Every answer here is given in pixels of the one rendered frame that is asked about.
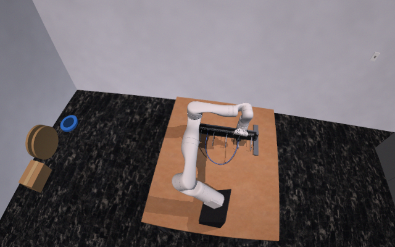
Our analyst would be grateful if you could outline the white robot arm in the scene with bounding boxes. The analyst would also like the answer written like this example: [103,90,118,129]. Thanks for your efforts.
[172,101,254,209]

